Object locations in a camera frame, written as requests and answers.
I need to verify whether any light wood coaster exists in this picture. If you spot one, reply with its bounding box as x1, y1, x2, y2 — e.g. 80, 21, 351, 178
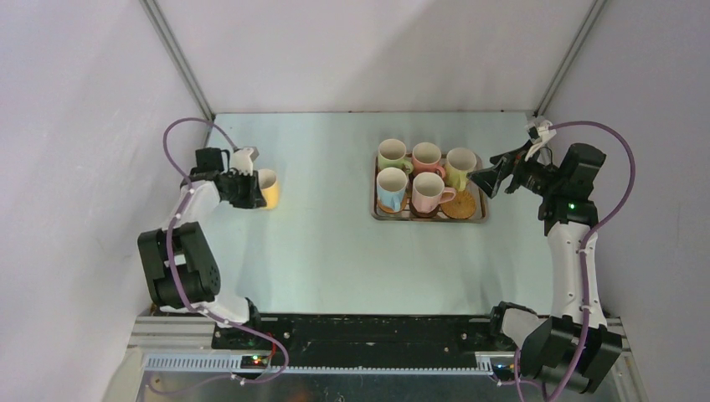
376, 202, 406, 214

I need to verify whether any yellow-green mug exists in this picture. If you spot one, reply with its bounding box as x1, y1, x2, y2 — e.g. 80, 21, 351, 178
445, 147, 477, 192

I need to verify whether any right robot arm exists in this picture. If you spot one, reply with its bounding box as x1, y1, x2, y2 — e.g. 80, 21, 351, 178
468, 142, 622, 394

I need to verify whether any yellow mug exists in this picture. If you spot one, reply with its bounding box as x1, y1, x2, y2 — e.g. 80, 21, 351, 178
258, 168, 280, 209

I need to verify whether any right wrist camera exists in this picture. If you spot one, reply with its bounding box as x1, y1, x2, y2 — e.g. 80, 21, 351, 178
525, 118, 557, 162

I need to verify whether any dark wood coaster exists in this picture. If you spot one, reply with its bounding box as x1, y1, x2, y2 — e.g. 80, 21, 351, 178
409, 205, 440, 219

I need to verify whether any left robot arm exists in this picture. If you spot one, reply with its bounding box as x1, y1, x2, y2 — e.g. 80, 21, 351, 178
137, 147, 267, 349

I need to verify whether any metal tray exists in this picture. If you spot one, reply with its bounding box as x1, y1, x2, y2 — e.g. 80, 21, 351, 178
368, 150, 490, 224

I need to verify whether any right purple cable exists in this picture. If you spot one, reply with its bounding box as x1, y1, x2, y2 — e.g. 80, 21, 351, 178
512, 120, 637, 402

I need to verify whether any pink cup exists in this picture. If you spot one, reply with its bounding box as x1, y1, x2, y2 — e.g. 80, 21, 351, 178
411, 172, 457, 214
411, 142, 446, 179

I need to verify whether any green cup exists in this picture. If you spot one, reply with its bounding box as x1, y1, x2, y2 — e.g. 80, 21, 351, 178
377, 138, 414, 174

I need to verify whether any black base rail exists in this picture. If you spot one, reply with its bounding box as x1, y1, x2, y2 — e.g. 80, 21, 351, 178
211, 313, 515, 369

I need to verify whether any blue mug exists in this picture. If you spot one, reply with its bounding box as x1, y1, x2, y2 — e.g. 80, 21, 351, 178
376, 167, 409, 208

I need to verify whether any woven coaster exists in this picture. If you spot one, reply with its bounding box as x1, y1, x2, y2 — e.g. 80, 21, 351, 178
440, 190, 477, 219

